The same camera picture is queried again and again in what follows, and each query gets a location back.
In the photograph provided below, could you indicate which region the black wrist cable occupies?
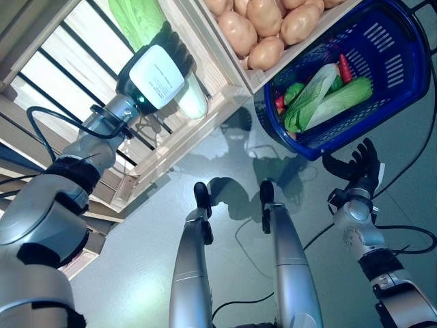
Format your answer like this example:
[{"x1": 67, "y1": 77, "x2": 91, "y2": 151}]
[
  {"x1": 26, "y1": 106, "x2": 134, "y2": 163},
  {"x1": 373, "y1": 223, "x2": 437, "y2": 256}
]

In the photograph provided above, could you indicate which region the big green bell pepper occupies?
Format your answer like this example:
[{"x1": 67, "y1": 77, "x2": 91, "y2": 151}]
[{"x1": 285, "y1": 82, "x2": 307, "y2": 103}]

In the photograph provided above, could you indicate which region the wooden cabbage crate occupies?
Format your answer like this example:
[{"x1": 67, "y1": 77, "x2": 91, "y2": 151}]
[{"x1": 0, "y1": 0, "x2": 253, "y2": 215}]

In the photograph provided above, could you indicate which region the blue plastic shopping basket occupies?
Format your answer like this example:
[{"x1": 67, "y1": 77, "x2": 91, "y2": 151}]
[{"x1": 262, "y1": 0, "x2": 433, "y2": 161}]

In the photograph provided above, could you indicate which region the wooden potato crate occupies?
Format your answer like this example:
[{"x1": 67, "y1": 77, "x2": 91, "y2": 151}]
[{"x1": 196, "y1": 0, "x2": 363, "y2": 95}]

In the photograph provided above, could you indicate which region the green white napa cabbage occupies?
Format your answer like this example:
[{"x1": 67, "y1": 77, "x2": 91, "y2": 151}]
[
  {"x1": 303, "y1": 77, "x2": 373, "y2": 131},
  {"x1": 283, "y1": 64, "x2": 342, "y2": 133},
  {"x1": 108, "y1": 0, "x2": 209, "y2": 120}
]

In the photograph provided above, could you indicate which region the tan plastic potato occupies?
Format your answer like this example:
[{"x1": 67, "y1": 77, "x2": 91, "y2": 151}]
[
  {"x1": 246, "y1": 36, "x2": 285, "y2": 72},
  {"x1": 280, "y1": 3, "x2": 322, "y2": 46},
  {"x1": 245, "y1": 0, "x2": 283, "y2": 38},
  {"x1": 217, "y1": 11, "x2": 259, "y2": 58}
]

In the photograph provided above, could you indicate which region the silver right robot leg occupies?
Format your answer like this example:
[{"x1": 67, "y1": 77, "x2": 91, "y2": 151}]
[{"x1": 259, "y1": 180, "x2": 324, "y2": 328}]

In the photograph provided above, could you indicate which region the red plastic carrot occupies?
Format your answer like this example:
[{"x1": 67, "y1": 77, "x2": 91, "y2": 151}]
[{"x1": 338, "y1": 53, "x2": 353, "y2": 85}]

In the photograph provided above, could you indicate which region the silver left robot leg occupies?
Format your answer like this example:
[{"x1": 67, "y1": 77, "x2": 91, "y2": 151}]
[{"x1": 169, "y1": 181, "x2": 214, "y2": 328}]

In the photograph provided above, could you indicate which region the silver robot leg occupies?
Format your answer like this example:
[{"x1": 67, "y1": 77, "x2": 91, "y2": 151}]
[
  {"x1": 169, "y1": 181, "x2": 214, "y2": 328},
  {"x1": 259, "y1": 180, "x2": 324, "y2": 328}
]

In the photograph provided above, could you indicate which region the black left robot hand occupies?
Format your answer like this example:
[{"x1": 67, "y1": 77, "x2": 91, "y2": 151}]
[{"x1": 115, "y1": 20, "x2": 195, "y2": 115}]

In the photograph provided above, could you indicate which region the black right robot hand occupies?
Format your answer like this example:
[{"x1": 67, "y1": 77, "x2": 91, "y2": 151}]
[{"x1": 322, "y1": 137, "x2": 386, "y2": 197}]

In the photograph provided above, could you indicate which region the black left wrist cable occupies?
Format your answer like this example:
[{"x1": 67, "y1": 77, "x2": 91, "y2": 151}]
[{"x1": 26, "y1": 106, "x2": 134, "y2": 163}]

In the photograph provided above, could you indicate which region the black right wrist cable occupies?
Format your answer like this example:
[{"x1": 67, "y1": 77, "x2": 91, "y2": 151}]
[{"x1": 373, "y1": 223, "x2": 437, "y2": 256}]

